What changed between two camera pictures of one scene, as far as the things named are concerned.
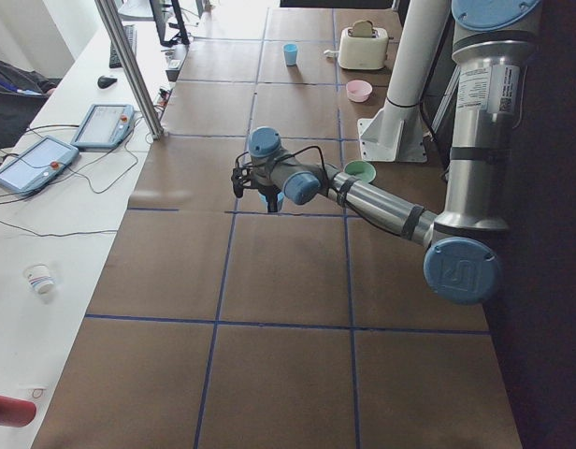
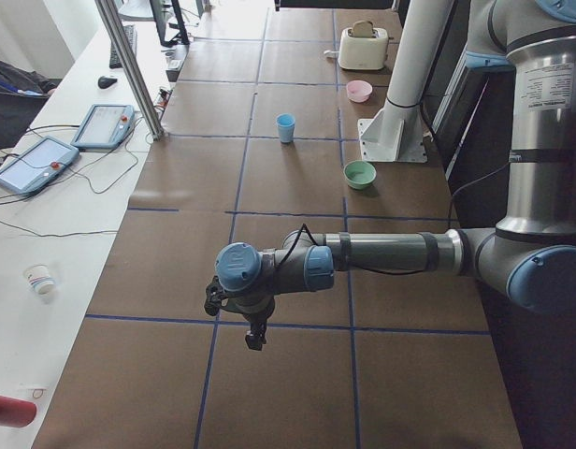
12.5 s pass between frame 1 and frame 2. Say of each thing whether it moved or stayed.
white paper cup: stayed
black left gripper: moved
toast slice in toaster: stayed
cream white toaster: stayed
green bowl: stayed
